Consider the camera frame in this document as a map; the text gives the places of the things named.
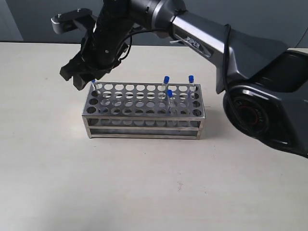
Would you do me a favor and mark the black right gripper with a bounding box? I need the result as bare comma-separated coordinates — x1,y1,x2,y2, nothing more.
60,31,129,90

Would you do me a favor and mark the blue capped tube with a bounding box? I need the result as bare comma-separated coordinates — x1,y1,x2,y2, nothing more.
188,75,195,97
167,90,177,116
158,76,169,100
91,79,99,96

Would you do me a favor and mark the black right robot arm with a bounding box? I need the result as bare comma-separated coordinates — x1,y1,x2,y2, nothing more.
51,0,308,157

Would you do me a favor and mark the stainless steel test tube rack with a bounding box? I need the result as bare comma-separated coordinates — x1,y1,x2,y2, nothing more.
82,82,205,140

